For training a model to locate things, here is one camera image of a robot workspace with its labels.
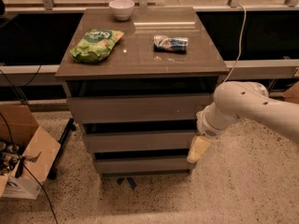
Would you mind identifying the crumpled silver blue snack bag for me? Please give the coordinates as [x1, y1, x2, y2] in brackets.
[153, 35, 189, 53]

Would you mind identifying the white cable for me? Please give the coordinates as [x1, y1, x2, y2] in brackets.
[221, 3, 247, 84]

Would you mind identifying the grey top drawer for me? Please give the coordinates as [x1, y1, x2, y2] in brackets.
[67, 93, 212, 123]

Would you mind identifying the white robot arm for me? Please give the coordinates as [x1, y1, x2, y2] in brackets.
[187, 81, 299, 163]

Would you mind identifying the cardboard box right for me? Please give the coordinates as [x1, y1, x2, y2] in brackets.
[283, 81, 299, 105]

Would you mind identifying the grey drawer cabinet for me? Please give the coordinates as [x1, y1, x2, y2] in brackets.
[56, 7, 228, 176]

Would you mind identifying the grey bottom drawer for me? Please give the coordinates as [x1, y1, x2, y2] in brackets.
[93, 156, 195, 175]

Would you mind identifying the black floor stand bar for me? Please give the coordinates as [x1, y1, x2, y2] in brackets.
[48, 119, 76, 180]

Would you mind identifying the white ceramic bowl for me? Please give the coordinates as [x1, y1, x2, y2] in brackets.
[108, 0, 135, 21]

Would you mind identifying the open cardboard box left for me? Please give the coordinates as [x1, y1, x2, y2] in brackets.
[0, 105, 61, 200]

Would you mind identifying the grey drawer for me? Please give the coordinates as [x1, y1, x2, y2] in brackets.
[82, 130, 196, 153]
[93, 156, 195, 175]
[67, 93, 212, 123]

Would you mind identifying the black cable left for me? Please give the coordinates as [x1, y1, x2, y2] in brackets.
[0, 64, 59, 224]

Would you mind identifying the green chip bag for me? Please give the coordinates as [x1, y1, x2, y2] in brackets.
[70, 29, 124, 63]

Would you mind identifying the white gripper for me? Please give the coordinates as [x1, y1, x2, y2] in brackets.
[187, 108, 226, 163]

